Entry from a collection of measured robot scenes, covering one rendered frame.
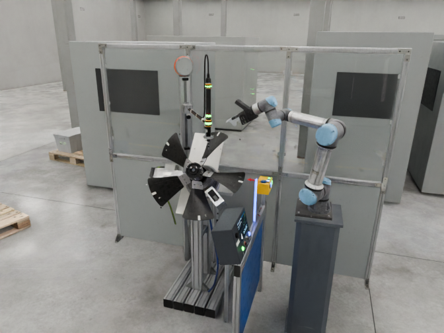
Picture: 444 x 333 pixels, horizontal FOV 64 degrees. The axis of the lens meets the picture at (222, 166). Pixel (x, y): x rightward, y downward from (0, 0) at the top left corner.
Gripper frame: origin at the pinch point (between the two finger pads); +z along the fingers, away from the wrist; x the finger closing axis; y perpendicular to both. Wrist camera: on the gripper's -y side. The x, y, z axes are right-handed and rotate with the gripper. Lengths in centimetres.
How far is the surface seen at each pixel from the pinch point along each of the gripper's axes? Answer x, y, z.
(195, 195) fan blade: -25, 36, 38
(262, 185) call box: 14, 57, 9
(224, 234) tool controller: -88, 43, -15
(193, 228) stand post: -8, 64, 70
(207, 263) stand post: 12, 106, 94
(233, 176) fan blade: -5.6, 36.8, 15.2
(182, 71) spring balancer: 42, -51, 40
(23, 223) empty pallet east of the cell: 5, -1, 301
